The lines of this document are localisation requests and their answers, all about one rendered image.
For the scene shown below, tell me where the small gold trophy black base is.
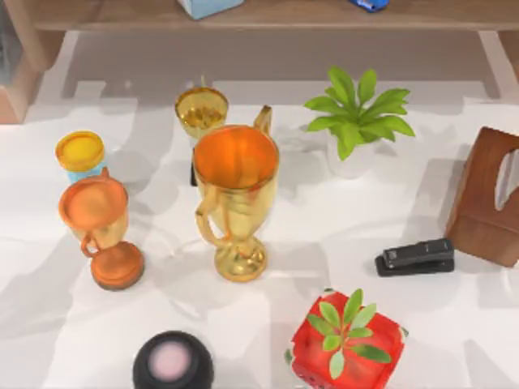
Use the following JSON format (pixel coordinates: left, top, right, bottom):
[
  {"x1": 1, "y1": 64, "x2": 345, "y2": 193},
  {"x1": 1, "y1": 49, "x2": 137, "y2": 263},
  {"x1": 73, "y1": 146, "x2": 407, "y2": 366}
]
[{"x1": 174, "y1": 75, "x2": 229, "y2": 187}]

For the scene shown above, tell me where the large gold trophy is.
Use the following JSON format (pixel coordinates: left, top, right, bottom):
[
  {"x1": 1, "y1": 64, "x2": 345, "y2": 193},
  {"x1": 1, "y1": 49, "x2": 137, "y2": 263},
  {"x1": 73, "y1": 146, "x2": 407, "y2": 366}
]
[{"x1": 192, "y1": 105, "x2": 281, "y2": 282}]

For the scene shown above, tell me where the blue object on shelf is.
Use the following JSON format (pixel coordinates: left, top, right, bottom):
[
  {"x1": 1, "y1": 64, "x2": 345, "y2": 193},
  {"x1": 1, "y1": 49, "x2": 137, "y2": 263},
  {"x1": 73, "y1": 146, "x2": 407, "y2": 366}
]
[{"x1": 349, "y1": 0, "x2": 391, "y2": 13}]

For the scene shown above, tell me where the wooden shelf unit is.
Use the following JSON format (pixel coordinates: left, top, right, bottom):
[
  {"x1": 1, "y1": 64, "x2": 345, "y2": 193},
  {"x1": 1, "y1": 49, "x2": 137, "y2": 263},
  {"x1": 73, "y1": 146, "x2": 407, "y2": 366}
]
[{"x1": 0, "y1": 0, "x2": 519, "y2": 125}]

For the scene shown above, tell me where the bronze trophy round base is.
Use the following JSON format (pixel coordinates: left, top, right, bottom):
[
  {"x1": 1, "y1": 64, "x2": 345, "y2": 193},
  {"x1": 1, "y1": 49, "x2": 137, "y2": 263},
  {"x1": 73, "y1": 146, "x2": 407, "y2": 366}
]
[{"x1": 58, "y1": 166, "x2": 145, "y2": 292}]

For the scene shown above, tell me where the brown wooden tissue box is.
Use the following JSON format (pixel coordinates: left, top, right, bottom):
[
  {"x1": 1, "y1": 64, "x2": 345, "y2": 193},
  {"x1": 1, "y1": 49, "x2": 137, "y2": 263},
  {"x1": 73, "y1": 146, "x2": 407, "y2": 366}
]
[{"x1": 444, "y1": 126, "x2": 519, "y2": 268}]

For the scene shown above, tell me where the black stapler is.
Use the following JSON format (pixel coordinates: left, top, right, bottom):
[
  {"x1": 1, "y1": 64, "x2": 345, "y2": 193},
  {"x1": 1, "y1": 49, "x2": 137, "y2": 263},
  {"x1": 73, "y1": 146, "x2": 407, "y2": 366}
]
[{"x1": 374, "y1": 237, "x2": 456, "y2": 278}]

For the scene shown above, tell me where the green plant in white pot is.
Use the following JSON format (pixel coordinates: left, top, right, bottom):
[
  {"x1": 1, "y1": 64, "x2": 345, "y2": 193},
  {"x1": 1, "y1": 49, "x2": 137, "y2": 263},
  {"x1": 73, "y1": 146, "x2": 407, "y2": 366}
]
[{"x1": 303, "y1": 66, "x2": 417, "y2": 179}]

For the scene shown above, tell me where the yellow lidded blue can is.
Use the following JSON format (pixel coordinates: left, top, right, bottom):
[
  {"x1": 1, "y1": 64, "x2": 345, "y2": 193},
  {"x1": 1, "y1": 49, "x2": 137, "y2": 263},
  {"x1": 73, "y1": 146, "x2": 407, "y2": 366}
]
[{"x1": 55, "y1": 130, "x2": 105, "y2": 185}]

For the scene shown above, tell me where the light blue box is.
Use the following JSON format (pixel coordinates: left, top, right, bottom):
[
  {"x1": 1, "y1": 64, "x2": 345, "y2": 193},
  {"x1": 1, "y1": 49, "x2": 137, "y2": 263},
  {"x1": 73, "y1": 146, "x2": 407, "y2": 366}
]
[{"x1": 177, "y1": 0, "x2": 247, "y2": 20}]

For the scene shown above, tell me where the plant in red square pot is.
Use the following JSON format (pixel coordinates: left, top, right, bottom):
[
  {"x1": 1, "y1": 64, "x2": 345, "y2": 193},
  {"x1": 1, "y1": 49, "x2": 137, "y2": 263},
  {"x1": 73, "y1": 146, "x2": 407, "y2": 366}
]
[{"x1": 285, "y1": 288, "x2": 410, "y2": 389}]

